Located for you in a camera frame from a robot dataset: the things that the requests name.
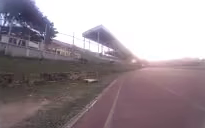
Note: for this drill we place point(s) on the pale flat slab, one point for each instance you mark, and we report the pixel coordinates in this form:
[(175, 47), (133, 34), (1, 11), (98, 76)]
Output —
[(90, 80)]

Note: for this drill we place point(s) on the roofed grandstand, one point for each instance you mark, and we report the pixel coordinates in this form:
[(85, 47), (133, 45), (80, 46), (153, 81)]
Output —
[(105, 36)]

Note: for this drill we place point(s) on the pale concrete kerb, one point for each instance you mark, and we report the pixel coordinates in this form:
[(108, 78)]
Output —
[(86, 109)]

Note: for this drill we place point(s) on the red running track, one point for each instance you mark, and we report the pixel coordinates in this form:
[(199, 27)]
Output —
[(150, 100)]

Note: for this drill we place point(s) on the grass and dirt strip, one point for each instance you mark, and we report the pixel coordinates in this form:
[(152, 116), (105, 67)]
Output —
[(50, 96)]

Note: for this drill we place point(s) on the grass slope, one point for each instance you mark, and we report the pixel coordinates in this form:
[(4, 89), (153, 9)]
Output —
[(40, 65)]

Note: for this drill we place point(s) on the distant hills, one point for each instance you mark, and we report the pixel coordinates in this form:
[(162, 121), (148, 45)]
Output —
[(186, 62)]

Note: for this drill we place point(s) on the dark tree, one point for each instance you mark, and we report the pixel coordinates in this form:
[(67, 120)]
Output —
[(23, 13)]

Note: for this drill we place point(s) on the low rough stone wall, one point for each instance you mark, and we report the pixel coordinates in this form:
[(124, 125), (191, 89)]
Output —
[(56, 76)]

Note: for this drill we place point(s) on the pale building with wall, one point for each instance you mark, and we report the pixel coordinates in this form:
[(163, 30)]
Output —
[(16, 46)]

